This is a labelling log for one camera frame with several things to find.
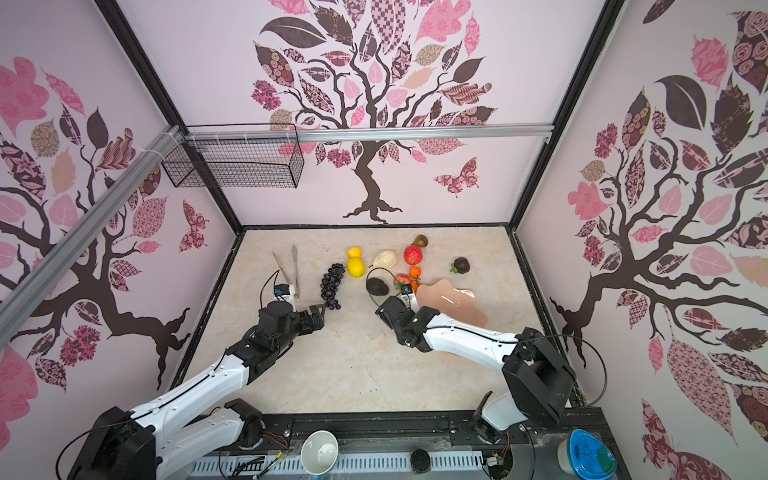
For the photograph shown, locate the red strawberry fruit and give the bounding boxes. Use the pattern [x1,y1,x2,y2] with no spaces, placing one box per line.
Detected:
[394,274,411,289]

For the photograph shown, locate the pink scalloped fruit bowl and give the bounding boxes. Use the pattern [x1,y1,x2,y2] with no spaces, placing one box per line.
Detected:
[416,279,488,328]

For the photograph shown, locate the red apple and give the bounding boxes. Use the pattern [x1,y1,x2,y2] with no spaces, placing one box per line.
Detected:
[403,245,423,266]

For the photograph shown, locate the dark purple mangosteen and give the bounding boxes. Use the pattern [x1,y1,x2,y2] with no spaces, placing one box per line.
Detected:
[451,257,471,274]

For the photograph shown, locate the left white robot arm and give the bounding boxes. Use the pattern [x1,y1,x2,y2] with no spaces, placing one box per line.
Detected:
[67,300,326,479]

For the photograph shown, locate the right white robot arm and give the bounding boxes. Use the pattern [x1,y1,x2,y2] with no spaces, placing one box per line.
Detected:
[375,296,577,444]

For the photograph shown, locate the dark purple grape bunch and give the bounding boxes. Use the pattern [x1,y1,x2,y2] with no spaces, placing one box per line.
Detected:
[320,263,345,310]

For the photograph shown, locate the silver metal tongs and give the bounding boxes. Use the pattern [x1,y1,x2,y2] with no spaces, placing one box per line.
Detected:
[272,244,301,299]

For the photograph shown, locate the dark avocado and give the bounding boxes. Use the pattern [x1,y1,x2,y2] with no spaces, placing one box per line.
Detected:
[366,278,390,296]

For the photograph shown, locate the large yellow lemon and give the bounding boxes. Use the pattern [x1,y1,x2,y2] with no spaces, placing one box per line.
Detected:
[347,257,366,278]

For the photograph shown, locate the orange tangerine pair on stem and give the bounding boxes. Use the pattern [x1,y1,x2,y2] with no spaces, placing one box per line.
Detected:
[409,266,421,293]

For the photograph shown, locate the small yellow lemon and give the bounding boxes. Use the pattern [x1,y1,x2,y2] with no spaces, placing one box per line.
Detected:
[346,247,362,259]

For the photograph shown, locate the cream white pear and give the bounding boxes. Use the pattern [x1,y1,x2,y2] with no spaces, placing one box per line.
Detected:
[371,250,398,269]

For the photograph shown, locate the brown green pear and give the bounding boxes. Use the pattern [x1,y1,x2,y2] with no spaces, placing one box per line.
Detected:
[413,235,429,248]

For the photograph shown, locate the white cup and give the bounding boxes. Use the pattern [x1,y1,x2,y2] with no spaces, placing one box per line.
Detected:
[300,430,339,476]

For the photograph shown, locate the black round cap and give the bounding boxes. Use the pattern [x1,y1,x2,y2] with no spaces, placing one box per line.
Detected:
[409,449,431,475]

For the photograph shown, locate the blue lidded container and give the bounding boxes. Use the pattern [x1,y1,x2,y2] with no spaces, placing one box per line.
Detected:
[557,429,618,480]

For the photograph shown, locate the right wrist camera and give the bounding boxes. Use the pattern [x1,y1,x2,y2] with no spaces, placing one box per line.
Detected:
[399,285,419,312]

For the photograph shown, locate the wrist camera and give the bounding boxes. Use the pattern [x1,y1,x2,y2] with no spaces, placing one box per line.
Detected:
[273,283,296,306]
[399,285,419,312]

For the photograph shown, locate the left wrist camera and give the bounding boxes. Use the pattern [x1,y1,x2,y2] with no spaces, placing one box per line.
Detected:
[273,283,296,306]

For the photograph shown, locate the black wire basket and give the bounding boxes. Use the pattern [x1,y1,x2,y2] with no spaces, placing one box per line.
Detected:
[162,123,305,189]

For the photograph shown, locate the aluminium rail back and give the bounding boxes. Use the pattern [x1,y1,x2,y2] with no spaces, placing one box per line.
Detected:
[185,123,554,143]

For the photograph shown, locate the aluminium rail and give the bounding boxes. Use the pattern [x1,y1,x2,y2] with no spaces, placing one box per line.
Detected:
[1,125,183,346]
[185,123,554,143]

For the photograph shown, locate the aluminium rail left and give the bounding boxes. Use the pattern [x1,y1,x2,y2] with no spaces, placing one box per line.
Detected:
[1,125,183,346]

